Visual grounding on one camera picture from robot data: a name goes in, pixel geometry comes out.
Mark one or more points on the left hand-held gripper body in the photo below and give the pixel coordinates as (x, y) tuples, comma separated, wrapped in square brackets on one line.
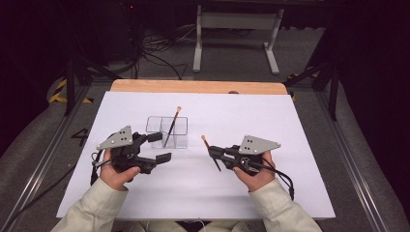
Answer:
[(124, 151)]

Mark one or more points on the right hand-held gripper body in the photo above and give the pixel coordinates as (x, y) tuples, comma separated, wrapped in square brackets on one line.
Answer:
[(254, 145)]

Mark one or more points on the black makeup brush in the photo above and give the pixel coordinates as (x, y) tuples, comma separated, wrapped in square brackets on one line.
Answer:
[(204, 139)]

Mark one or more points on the striped dark makeup brush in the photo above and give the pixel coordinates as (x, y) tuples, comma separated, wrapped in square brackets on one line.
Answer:
[(173, 121)]

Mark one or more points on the clear plastic organizer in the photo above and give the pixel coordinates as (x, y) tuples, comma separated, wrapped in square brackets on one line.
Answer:
[(182, 135)]

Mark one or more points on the person's left hand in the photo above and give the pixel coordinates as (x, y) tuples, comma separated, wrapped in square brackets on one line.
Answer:
[(114, 177)]

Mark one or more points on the person's right hand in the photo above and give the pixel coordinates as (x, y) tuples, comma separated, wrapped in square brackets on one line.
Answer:
[(259, 179)]

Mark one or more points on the white paper sheet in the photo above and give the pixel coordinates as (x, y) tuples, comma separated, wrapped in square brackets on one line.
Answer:
[(209, 193)]

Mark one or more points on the wooden table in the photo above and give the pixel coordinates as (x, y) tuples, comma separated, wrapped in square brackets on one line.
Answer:
[(196, 86)]

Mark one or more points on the person's left leg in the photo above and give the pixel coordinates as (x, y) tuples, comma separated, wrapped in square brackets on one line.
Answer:
[(161, 227)]

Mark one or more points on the person's leg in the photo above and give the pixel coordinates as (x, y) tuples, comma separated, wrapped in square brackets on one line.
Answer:
[(232, 227), (161, 227)]

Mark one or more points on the person's right leg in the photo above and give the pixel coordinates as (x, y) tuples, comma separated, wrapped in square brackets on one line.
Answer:
[(232, 227)]

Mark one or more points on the black tripod stand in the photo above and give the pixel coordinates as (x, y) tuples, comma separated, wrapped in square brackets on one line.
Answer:
[(70, 87), (333, 93)]

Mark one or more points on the yellow black floor tape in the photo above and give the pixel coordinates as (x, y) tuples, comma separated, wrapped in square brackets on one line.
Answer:
[(58, 93)]

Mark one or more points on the white metal stand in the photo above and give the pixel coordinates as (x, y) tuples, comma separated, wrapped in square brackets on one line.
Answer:
[(238, 21)]

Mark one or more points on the aluminium floor rail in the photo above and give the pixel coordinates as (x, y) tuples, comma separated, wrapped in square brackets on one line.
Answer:
[(351, 161), (51, 151)]

